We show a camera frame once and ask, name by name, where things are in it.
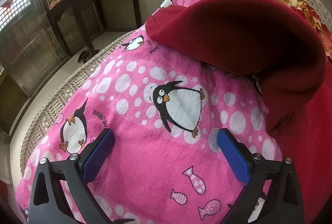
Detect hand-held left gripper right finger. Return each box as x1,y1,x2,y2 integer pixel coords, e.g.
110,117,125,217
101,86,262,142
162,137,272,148
217,128,304,224

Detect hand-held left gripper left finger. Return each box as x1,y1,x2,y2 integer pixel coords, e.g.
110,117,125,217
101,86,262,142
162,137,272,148
28,128,116,224

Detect dark red knit garment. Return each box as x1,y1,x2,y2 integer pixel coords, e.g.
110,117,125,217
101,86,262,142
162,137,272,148
145,0,332,224

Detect pink penguin print blanket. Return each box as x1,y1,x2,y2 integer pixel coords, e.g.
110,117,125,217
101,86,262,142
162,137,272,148
15,0,283,224

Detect woven straw bed mat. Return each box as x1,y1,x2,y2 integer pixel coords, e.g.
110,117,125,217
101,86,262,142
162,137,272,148
20,24,146,175

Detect pair of dark shoes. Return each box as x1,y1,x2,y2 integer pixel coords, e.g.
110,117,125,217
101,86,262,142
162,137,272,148
78,50,91,64

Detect red floral quilt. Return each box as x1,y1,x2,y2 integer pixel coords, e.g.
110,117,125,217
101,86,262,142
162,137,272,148
228,0,332,58

